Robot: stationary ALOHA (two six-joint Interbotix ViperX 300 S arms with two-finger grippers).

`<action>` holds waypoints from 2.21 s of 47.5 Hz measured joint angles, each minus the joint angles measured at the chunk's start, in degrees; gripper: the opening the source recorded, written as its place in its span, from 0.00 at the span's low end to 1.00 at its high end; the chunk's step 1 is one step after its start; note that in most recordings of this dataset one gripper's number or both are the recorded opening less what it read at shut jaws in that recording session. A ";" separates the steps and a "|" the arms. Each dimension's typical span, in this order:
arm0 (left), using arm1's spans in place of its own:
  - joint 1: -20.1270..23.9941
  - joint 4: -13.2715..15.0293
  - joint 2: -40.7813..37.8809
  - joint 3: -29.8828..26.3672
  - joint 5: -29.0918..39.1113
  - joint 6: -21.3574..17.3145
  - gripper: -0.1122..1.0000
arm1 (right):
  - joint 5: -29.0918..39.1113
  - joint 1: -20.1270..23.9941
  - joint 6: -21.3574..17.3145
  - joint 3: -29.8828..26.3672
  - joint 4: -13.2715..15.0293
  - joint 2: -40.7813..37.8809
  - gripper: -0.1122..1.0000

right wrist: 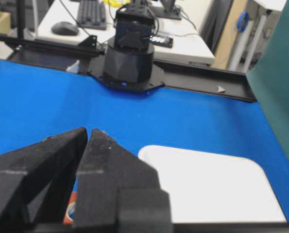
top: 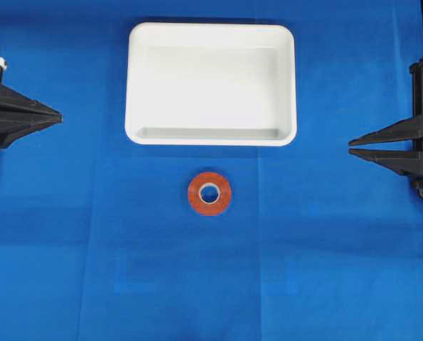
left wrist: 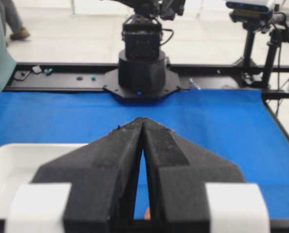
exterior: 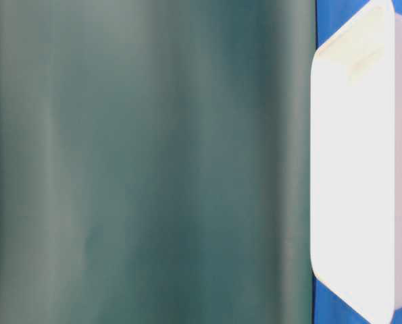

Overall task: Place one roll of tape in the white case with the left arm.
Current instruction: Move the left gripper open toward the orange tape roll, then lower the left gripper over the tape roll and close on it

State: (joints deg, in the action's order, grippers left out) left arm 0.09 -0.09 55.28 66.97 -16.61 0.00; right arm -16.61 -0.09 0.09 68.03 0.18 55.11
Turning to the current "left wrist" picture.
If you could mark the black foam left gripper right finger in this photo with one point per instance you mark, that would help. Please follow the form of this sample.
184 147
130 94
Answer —
195 191

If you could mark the person leg with shoe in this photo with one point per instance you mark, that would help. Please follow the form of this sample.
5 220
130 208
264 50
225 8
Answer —
9 15

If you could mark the black mounting rail frame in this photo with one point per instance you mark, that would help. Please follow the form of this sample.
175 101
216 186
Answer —
61 80

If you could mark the blue white camera on stand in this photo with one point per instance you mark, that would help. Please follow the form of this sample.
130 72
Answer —
254 15

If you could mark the black camera stand pole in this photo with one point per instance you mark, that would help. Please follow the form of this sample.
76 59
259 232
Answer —
274 44

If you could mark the white plastic case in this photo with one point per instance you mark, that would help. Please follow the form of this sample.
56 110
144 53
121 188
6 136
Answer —
18 165

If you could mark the blue table mat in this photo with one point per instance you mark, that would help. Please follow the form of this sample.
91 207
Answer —
32 119

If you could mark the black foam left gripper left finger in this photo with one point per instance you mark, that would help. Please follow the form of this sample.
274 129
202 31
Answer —
81 191

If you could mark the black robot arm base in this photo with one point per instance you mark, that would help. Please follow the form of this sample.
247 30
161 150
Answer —
142 71

